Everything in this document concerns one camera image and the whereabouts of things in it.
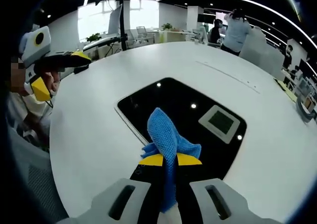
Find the black glass induction cooktop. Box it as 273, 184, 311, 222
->
115, 77, 248, 182

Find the black stand pole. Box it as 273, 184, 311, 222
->
118, 0, 128, 51

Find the cluttered desk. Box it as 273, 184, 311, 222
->
282, 70, 317, 106

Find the grey covered chair back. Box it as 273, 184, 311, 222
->
239, 25, 285, 80

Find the white desk with yellow panel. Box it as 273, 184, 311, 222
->
158, 30, 199, 44

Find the black round device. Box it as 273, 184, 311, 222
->
73, 64, 90, 74

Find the person's right hand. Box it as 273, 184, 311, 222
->
158, 203, 181, 224

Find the grey monitor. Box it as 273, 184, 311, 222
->
108, 3, 123, 35

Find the yellow cloth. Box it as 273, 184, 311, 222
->
273, 77, 298, 102

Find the grey mesh office chair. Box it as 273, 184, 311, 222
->
8, 127, 69, 224

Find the person's left hand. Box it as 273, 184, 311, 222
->
41, 69, 61, 97

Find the white office chair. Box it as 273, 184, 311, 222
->
125, 30, 136, 49
135, 26, 149, 44

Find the blue cleaning cloth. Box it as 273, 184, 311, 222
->
140, 107, 203, 214

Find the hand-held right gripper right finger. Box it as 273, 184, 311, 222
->
176, 152, 282, 224

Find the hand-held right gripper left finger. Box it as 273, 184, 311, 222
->
56, 153, 164, 224

